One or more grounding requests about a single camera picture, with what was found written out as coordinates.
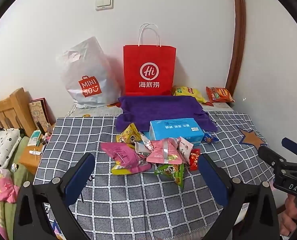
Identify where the grey checked blanket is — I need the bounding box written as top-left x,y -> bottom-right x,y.
32,114 -> 275,240

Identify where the yellow chips bag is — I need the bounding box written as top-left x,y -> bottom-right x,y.
172,86 -> 207,103

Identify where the green snack packet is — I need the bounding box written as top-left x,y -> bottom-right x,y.
155,163 -> 186,190

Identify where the white plastic shopping bag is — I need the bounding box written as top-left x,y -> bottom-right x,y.
55,36 -> 125,109

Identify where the white printed bedsheet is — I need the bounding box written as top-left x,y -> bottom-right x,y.
66,102 -> 235,118

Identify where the wooden nightstand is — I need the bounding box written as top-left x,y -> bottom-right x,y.
19,129 -> 48,176

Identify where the red paper bag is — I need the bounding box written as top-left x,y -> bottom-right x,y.
123,23 -> 177,97

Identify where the pink printed cloth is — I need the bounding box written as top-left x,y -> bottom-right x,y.
0,164 -> 20,204

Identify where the person's right hand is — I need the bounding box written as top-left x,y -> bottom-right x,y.
280,194 -> 297,237

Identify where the brown wooden door frame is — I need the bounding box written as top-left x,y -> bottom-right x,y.
224,0 -> 247,103

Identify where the green bedsheet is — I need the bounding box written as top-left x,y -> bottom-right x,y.
0,136 -> 37,240

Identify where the small blue candy packet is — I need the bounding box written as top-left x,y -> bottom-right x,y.
203,131 -> 219,144

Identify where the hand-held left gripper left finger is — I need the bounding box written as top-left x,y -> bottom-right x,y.
12,152 -> 96,240

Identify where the teal and white box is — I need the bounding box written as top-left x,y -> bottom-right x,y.
28,130 -> 42,147

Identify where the patterned hardcover book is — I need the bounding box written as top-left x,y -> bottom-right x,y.
28,97 -> 56,133

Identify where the pink silver-striped snack packet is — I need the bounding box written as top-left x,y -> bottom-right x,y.
146,137 -> 184,166

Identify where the white red-label snack packet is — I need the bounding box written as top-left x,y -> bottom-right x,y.
178,136 -> 194,165

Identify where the small red candy packet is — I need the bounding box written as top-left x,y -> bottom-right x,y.
189,148 -> 201,171

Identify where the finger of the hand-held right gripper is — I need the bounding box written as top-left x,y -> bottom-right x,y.
258,145 -> 286,170
282,137 -> 297,165

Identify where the blue tissue pack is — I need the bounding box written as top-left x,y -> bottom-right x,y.
149,118 -> 205,146

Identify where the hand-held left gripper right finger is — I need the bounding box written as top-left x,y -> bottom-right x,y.
198,153 -> 281,240

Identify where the magenta snack packet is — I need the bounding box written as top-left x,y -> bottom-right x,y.
100,142 -> 152,173

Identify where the lime yellow snack packet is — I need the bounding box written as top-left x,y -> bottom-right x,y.
110,163 -> 153,176

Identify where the orange chips bag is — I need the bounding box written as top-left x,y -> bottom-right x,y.
206,86 -> 235,103

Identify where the pale pink printed snack packet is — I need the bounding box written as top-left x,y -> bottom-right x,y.
134,133 -> 154,158

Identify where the wooden headboard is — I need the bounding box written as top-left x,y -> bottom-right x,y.
0,87 -> 37,138

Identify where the white black-dotted pillow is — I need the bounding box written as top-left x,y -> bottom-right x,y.
0,127 -> 27,169

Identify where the white wall switch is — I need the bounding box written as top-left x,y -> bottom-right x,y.
95,0 -> 114,11

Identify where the yellow cartoon snack packet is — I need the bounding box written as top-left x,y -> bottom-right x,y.
116,123 -> 142,143

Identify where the purple towel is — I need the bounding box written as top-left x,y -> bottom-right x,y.
115,95 -> 218,133

